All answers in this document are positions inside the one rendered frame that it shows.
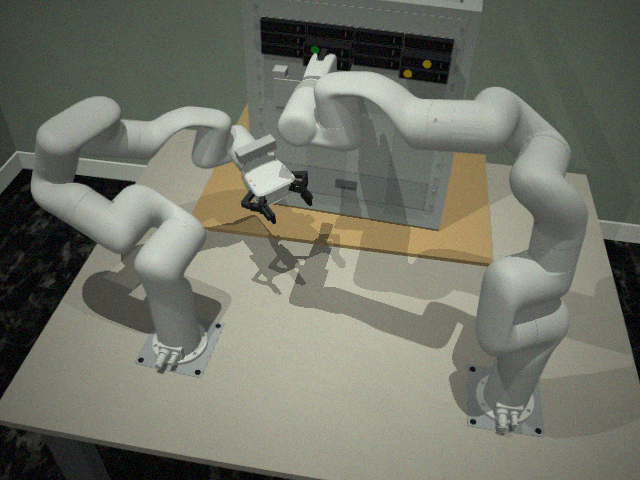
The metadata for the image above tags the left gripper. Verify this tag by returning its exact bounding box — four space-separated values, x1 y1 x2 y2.
241 154 313 225

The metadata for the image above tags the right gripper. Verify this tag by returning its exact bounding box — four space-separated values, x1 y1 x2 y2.
302 48 338 82

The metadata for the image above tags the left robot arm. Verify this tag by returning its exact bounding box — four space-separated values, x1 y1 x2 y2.
31 96 277 369

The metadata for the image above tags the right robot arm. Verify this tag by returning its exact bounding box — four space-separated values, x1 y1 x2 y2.
272 65 588 431

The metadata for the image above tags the tan flat board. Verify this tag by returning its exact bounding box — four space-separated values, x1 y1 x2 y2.
192 153 492 267

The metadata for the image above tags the grey rectangular metal frame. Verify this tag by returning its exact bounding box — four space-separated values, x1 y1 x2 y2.
242 0 483 230

